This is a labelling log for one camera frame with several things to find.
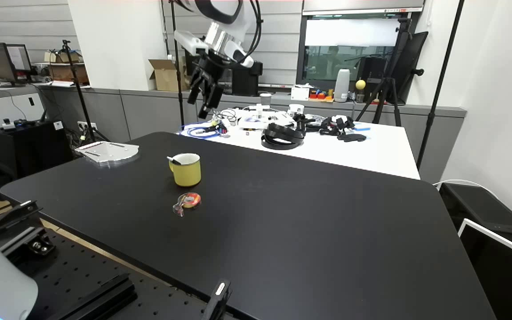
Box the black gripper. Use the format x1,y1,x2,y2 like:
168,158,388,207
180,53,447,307
189,53,226,106

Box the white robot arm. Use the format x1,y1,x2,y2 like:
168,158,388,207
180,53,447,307
171,0,264,111

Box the yellow mug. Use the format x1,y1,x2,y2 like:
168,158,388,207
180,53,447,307
168,152,203,186

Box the cardboard box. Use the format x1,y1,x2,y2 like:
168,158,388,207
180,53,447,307
150,58,187,94

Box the black VR headset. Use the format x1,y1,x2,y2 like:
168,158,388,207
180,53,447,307
262,122,306,149

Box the orange tape dispenser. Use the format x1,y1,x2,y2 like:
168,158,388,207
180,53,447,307
173,191,201,216

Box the white cylinder speaker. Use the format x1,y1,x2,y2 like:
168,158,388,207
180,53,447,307
335,69,351,101

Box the black headphones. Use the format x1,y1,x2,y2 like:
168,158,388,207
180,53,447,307
319,115,365,142

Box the black tripod left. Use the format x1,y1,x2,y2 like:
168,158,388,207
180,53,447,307
61,38,107,142

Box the black tripod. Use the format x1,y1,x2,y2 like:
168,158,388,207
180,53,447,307
358,17,429,126
61,38,107,142

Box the yellow ball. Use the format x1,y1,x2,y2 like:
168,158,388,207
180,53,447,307
354,79,367,90

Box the white side table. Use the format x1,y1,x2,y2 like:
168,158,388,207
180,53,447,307
180,108,420,179

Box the black tripod right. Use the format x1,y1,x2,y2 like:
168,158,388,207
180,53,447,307
358,17,429,126

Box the computer monitor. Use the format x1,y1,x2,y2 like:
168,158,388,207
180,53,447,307
0,42,32,85

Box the black perforated breadboard table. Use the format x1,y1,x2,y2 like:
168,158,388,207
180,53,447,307
0,202,240,320

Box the black storage box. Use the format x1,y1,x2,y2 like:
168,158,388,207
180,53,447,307
440,182,512,239

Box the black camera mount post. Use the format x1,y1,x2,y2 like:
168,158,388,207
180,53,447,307
203,280,230,320

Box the black aluminium rail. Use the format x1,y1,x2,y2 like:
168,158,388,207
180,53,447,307
57,273,137,320

